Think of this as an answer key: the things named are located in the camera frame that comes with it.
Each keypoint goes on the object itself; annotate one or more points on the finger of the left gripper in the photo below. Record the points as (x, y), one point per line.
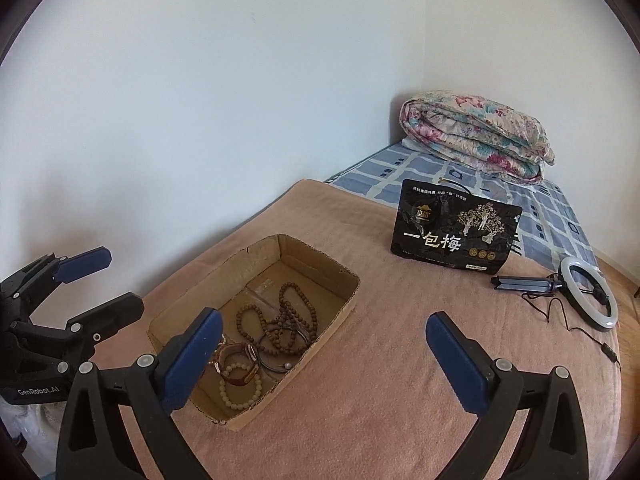
(41, 277)
(85, 324)

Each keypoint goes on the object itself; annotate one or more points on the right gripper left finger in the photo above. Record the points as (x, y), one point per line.
(94, 443)

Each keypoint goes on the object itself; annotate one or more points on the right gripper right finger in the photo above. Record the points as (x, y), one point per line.
(552, 443)

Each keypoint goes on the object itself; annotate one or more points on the red strap wristwatch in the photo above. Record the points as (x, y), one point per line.
(236, 364)

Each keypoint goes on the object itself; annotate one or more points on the blue bangle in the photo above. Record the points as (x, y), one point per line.
(276, 347)

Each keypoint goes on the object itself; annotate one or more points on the white gloved left hand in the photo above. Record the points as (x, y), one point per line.
(39, 425)

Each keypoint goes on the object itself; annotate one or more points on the cardboard box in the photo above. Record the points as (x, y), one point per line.
(276, 281)

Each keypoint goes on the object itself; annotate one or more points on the blue checked bed sheet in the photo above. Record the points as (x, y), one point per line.
(548, 230)

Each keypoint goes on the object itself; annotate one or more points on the black snack bag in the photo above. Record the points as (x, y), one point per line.
(441, 225)

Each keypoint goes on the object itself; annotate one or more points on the folded floral quilt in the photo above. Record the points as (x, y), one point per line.
(479, 133)

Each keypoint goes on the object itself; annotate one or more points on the white ring light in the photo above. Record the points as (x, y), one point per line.
(579, 282)

